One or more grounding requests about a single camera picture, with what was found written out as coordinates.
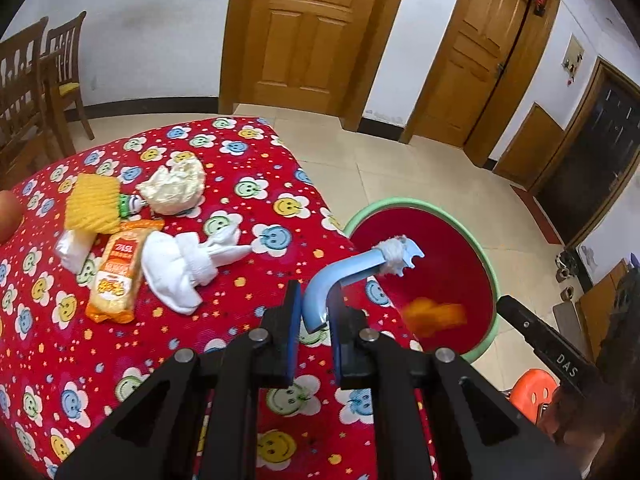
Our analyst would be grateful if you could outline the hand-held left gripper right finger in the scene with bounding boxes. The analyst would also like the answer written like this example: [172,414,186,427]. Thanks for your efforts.
[327,285,583,480]

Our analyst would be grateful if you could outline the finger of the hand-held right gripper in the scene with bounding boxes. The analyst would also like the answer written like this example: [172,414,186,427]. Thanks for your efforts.
[496,295,547,347]

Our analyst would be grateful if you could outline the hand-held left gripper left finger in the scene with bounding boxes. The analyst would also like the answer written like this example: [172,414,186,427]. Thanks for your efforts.
[54,280,303,480]

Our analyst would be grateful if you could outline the light blue plastic hook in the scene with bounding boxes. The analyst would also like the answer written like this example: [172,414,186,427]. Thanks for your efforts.
[304,234,426,335]

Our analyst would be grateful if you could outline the orange wrapper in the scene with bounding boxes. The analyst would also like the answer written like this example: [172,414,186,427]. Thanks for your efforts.
[402,297,468,338]

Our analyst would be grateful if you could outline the red bin with green rim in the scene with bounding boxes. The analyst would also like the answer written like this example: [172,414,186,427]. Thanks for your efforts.
[344,196,501,366]

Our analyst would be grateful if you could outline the white socks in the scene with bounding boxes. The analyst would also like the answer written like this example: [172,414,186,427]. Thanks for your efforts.
[141,225,253,316]

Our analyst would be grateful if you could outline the orange snack packet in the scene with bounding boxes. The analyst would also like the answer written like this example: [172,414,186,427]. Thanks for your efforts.
[85,219,166,324]

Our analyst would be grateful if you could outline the cream paper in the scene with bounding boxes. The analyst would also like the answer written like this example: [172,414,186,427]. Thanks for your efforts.
[136,159,207,216]

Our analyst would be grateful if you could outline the white plastic wrapper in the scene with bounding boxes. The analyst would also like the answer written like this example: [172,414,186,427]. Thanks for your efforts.
[54,229,97,275]

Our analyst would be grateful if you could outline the small yellow foam fruit net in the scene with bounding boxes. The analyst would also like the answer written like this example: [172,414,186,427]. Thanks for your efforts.
[65,174,122,235]

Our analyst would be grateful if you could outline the person's right hand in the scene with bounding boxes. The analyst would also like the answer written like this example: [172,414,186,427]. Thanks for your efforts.
[537,385,608,461]

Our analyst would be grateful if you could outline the grey flat board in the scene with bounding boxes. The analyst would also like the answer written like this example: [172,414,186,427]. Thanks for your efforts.
[552,301,583,333]

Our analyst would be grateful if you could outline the orange plastic stool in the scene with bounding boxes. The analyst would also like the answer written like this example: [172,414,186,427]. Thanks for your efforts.
[509,368,558,423]

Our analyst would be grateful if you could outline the low wooden cabinet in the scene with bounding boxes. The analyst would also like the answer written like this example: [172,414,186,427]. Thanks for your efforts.
[575,259,631,361]

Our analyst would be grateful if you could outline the red smiley flower tablecloth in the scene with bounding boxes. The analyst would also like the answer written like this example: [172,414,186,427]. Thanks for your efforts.
[0,116,441,480]

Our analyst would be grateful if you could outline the pair of dark shoes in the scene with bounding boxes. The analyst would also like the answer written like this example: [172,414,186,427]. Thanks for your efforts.
[556,250,581,283]

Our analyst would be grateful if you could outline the red door mat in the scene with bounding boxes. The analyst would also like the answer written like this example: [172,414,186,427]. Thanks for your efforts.
[510,185,565,246]

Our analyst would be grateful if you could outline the small wooden cabinet door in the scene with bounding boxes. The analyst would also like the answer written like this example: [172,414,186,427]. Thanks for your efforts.
[492,102,566,188]

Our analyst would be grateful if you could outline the wooden door with ornament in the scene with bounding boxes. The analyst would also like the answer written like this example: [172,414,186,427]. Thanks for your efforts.
[400,0,561,168]

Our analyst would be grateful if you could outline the wooden panel door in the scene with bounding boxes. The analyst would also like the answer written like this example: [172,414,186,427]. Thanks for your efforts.
[219,0,416,131]

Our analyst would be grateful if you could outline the wooden dining chair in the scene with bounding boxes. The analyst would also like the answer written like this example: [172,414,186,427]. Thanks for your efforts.
[39,10,96,156]
[0,16,51,181]

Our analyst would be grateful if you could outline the dark door with wooden frame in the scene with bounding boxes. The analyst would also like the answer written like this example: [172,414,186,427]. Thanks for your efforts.
[530,57,640,251]

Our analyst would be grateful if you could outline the beige wall panel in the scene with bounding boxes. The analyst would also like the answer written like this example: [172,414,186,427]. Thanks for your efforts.
[561,34,586,83]

